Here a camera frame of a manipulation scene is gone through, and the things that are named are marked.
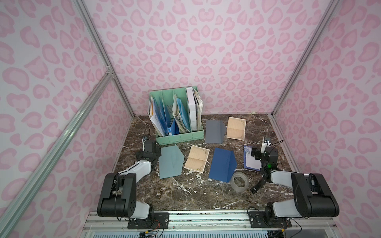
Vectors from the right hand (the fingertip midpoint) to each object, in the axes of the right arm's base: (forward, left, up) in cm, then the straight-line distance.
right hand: (262, 144), depth 92 cm
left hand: (-3, +71, 0) cm, 71 cm away
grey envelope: (+16, +27, -8) cm, 33 cm away
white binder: (+18, +43, +14) cm, 49 cm away
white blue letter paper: (-9, +8, -5) cm, 13 cm away
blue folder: (+14, +49, +16) cm, 54 cm away
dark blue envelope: (-10, +24, -9) cm, 27 cm away
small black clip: (-21, +4, -6) cm, 22 cm away
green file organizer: (+11, +53, +14) cm, 56 cm away
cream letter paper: (+19, +12, -8) cm, 24 cm away
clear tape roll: (-18, +14, -5) cm, 23 cm away
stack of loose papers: (+17, +39, +17) cm, 46 cm away
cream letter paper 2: (-6, +40, -7) cm, 41 cm away
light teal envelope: (-9, +57, -8) cm, 58 cm away
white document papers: (+12, +65, +14) cm, 67 cm away
